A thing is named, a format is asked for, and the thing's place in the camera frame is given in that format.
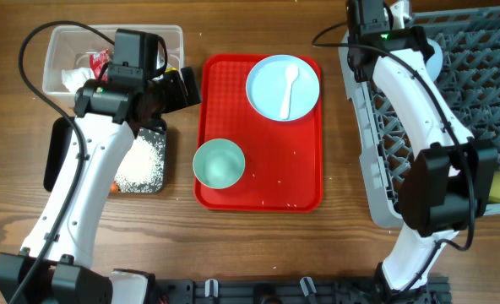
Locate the white plastic spoon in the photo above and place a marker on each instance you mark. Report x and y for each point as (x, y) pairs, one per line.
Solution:
(291, 74)

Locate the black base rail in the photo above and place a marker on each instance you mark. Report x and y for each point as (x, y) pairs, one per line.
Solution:
(305, 290)

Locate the red foil wrapper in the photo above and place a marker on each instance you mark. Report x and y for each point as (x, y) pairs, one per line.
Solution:
(98, 60)

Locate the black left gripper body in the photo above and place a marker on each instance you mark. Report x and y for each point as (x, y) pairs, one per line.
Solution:
(187, 87)

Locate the crumpled white tissue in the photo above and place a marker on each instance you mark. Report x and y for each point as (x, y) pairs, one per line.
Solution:
(76, 78)

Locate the green bowl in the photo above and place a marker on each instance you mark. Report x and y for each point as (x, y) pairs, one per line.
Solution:
(219, 163)

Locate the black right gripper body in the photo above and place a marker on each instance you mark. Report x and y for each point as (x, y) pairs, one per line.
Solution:
(358, 72)

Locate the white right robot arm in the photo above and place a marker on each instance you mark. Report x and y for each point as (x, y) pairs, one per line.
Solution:
(448, 184)

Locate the black rectangular tray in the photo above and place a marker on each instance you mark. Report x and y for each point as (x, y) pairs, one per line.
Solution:
(60, 141)

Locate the large light blue plate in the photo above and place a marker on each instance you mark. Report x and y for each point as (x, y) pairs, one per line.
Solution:
(265, 87)

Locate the clear plastic waste bin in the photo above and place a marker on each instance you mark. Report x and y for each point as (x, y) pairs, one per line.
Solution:
(70, 45)

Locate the red plastic tray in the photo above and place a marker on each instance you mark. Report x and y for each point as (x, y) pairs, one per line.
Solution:
(284, 160)

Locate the grey dishwasher rack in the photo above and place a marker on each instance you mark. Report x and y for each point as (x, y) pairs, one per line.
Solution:
(469, 82)

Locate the small light blue bowl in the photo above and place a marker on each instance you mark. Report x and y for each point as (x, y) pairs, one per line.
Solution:
(434, 64)

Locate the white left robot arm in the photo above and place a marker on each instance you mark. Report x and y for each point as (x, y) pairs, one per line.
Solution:
(131, 93)

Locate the white rice pile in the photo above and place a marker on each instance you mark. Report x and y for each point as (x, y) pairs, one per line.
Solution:
(143, 167)

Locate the orange carrot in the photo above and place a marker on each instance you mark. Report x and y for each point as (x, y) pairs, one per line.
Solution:
(114, 188)

